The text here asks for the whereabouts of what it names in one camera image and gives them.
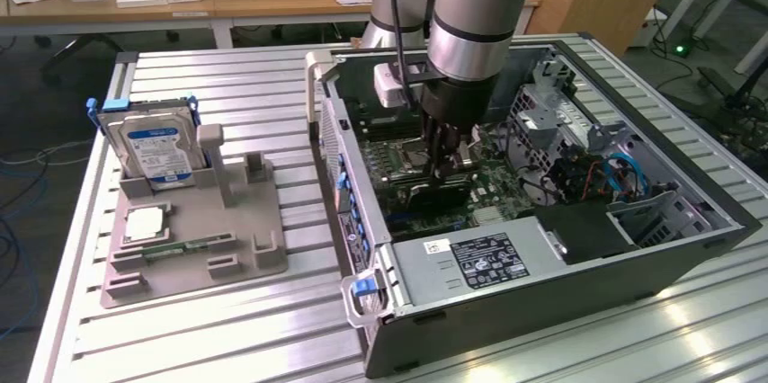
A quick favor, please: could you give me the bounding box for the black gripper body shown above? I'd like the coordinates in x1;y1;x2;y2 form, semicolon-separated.
418;75;498;131

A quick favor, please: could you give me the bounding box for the graphics card with metal bracket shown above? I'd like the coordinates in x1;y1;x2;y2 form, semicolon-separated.
386;174;476;221

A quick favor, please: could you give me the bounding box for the CPU socket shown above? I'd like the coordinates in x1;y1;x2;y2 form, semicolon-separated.
395;135;428;174

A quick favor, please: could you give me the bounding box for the green motherboard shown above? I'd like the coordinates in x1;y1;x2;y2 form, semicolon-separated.
352;103;545;243

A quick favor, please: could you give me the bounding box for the metal disk bay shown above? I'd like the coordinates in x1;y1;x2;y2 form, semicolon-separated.
504;58;605;180

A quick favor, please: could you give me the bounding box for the silver chipset heatsink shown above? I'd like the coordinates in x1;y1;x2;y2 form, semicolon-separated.
475;208;512;227

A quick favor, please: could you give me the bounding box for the grey power supply unit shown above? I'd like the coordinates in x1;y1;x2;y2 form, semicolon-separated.
387;215;570;308

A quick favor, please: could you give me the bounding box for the black plastic shroud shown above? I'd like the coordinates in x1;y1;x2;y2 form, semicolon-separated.
535;200;642;266

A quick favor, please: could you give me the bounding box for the grey empty drive cage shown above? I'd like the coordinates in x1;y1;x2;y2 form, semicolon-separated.
603;188;718;250

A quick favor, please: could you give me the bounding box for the open black PC case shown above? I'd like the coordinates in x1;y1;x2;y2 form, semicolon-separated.
303;38;764;379

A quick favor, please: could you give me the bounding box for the grey parts rack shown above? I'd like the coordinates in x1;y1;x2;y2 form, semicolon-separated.
97;123;289;310

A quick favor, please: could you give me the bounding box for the black equipment stand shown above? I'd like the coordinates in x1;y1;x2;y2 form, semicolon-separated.
697;65;768;151

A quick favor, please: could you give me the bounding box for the hard disk with blue label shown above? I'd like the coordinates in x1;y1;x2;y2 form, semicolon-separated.
97;105;200;192

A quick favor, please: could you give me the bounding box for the green RAM stick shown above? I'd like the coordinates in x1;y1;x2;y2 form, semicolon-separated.
137;238;233;259

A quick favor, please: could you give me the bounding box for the silver CPU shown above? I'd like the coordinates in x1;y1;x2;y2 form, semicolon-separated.
122;209;168;241

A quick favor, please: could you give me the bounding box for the black chair base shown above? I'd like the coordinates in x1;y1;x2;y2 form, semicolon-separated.
34;30;181;84

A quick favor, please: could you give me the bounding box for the orange wire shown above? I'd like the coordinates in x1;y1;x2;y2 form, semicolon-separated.
585;161;603;199

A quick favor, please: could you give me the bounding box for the blue wire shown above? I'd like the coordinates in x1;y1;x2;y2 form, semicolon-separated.
601;152;651;199

